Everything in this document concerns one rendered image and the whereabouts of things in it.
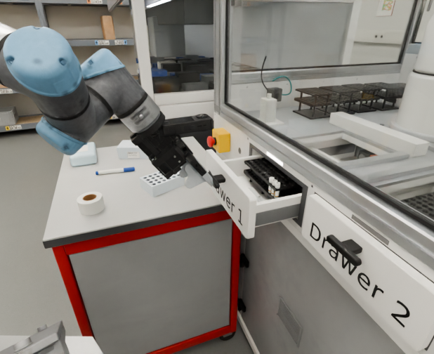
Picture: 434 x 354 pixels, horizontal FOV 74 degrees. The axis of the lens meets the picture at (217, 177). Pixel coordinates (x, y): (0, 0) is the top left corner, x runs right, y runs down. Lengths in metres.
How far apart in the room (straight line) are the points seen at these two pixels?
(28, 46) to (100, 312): 0.85
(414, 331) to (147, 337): 0.91
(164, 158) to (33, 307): 1.35
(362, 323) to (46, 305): 1.49
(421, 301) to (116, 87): 0.58
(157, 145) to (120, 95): 0.13
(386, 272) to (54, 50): 0.56
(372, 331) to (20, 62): 0.70
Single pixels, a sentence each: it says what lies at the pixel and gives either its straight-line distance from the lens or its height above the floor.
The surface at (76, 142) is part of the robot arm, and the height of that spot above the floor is 1.07.
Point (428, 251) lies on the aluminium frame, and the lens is 0.51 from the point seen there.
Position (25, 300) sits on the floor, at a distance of 1.88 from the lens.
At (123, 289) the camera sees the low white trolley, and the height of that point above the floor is 0.50.
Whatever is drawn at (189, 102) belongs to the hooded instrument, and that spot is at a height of 0.90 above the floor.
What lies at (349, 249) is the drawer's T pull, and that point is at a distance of 0.55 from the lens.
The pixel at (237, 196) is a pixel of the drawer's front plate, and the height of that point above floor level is 0.90.
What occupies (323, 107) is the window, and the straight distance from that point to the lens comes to 0.63.
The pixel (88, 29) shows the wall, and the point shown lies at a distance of 4.70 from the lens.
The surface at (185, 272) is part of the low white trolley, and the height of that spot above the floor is 0.50.
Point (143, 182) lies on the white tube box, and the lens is 0.97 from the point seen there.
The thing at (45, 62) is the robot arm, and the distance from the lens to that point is 0.41.
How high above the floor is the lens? 1.25
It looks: 28 degrees down
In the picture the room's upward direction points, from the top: straight up
